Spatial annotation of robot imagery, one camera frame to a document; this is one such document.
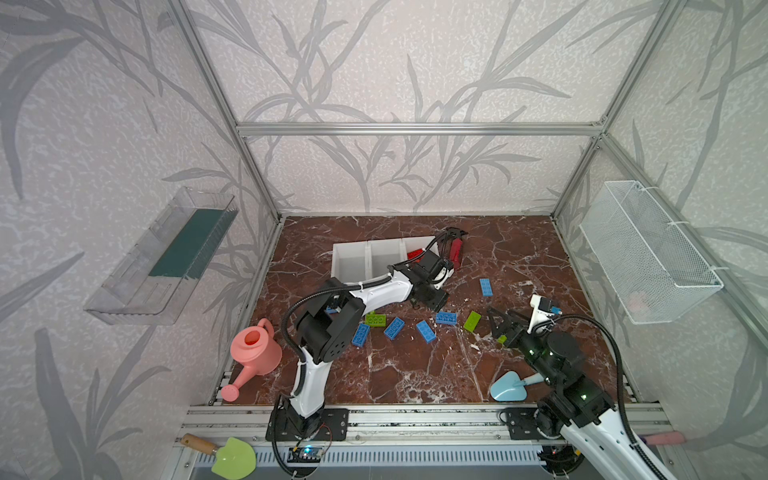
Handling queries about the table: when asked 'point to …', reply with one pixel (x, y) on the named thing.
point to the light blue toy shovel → (509, 387)
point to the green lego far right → (502, 338)
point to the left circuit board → (305, 454)
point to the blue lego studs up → (426, 331)
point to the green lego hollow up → (375, 320)
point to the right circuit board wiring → (561, 459)
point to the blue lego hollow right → (446, 318)
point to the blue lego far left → (331, 310)
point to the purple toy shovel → (663, 438)
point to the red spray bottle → (456, 245)
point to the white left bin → (352, 263)
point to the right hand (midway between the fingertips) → (498, 302)
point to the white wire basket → (656, 273)
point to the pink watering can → (257, 349)
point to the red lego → (413, 254)
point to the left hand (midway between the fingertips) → (442, 289)
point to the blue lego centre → (393, 328)
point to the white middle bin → (384, 253)
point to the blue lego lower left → (361, 335)
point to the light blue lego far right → (486, 287)
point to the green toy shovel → (235, 460)
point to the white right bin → (398, 248)
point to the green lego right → (472, 321)
